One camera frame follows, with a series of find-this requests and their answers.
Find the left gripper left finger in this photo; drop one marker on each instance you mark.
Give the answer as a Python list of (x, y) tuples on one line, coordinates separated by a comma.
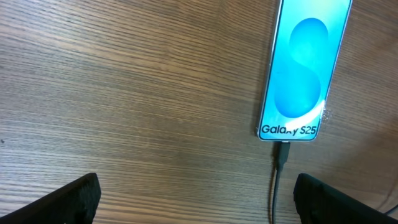
[(75, 202)]

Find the blue Galaxy smartphone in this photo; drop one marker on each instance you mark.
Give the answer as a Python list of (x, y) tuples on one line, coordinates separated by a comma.
[(304, 51)]

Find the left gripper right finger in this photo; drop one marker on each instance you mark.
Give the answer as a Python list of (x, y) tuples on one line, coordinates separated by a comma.
[(319, 203)]

